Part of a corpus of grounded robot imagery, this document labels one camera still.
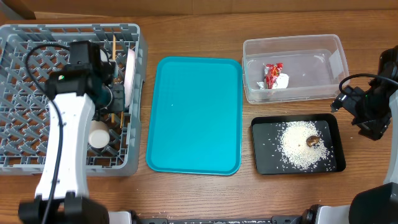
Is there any teal plastic tray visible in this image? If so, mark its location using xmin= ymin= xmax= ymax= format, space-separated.
xmin=146 ymin=57 xmax=243 ymax=175

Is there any white napkin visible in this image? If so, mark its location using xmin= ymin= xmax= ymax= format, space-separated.
xmin=257 ymin=73 xmax=289 ymax=90

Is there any clear plastic bin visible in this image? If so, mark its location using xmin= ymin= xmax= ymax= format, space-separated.
xmin=242 ymin=34 xmax=349 ymax=104

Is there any white rice pile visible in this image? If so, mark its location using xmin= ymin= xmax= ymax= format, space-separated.
xmin=263 ymin=121 xmax=336 ymax=173

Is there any brown food piece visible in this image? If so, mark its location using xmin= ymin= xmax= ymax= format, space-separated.
xmin=306 ymin=136 xmax=320 ymax=147

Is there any grey plastic dish rack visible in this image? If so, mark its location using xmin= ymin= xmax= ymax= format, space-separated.
xmin=1 ymin=24 xmax=148 ymax=176

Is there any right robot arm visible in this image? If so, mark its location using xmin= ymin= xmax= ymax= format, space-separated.
xmin=294 ymin=47 xmax=397 ymax=223

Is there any small white cup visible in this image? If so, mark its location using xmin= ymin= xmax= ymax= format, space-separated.
xmin=88 ymin=120 xmax=110 ymax=149

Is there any red snack wrapper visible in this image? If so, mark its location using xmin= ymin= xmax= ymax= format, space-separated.
xmin=264 ymin=63 xmax=284 ymax=89

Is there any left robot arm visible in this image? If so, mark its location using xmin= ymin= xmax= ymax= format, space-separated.
xmin=18 ymin=41 xmax=135 ymax=223

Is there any black rectangular tray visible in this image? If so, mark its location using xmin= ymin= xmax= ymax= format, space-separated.
xmin=251 ymin=114 xmax=346 ymax=175

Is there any white round plate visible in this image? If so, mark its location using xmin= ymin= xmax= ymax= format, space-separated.
xmin=124 ymin=49 xmax=136 ymax=108

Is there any wooden chopstick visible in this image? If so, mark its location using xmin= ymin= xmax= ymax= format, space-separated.
xmin=111 ymin=35 xmax=116 ymax=123
xmin=119 ymin=111 xmax=124 ymax=129

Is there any grey bowl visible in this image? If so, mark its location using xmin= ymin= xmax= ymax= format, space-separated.
xmin=100 ymin=48 xmax=110 ymax=63

